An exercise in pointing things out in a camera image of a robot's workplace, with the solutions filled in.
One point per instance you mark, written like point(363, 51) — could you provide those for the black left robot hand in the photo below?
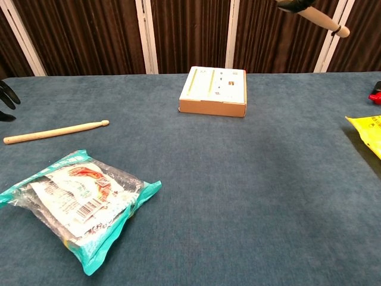
point(7, 93)

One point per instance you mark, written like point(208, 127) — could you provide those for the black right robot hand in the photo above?
point(293, 4)

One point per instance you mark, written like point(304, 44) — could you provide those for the plain wooden drumstick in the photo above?
point(53, 132)

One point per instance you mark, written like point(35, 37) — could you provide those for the brown pleated curtain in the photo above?
point(190, 29)

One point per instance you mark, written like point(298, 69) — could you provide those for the flat cardboard box white top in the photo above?
point(212, 89)

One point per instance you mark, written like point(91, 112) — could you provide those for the red and black tool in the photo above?
point(376, 98)

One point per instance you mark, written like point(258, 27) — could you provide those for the teal clear snack bag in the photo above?
point(77, 202)

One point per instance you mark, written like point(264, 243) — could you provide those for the yellow plastic bag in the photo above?
point(370, 131)

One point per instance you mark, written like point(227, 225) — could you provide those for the blue velvet table cloth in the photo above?
point(238, 193)

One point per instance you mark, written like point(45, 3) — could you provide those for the white frame post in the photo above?
point(148, 35)
point(232, 32)
point(326, 56)
point(22, 32)

